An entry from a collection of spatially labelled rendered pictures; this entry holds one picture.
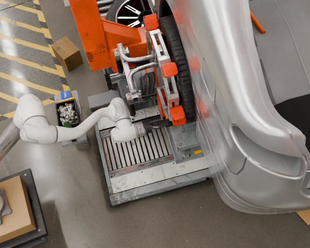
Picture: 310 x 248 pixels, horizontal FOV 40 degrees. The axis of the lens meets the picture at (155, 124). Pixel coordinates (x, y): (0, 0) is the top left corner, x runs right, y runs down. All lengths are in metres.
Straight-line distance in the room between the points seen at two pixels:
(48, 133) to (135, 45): 1.00
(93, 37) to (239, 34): 1.43
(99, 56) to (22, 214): 1.16
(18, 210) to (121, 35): 1.32
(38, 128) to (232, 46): 1.19
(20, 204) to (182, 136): 1.20
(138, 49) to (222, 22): 1.43
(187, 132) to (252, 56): 1.57
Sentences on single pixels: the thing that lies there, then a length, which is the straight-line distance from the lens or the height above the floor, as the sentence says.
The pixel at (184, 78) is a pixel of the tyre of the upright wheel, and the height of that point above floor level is 1.08.
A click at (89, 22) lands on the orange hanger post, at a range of 2.79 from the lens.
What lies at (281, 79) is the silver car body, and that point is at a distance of 2.53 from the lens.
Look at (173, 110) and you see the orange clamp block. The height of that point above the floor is 0.88.
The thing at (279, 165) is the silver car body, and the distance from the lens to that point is 1.71.
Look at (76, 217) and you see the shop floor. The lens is 3.19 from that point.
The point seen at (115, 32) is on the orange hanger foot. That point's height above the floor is 0.82.
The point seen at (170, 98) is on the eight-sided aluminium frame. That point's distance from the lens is 2.37.
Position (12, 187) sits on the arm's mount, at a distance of 2.96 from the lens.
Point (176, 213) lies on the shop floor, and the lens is 3.09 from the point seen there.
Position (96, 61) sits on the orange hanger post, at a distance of 3.05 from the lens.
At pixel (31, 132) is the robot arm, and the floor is 1.02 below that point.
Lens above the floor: 2.92
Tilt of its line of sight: 59 degrees down
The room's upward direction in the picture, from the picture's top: 8 degrees counter-clockwise
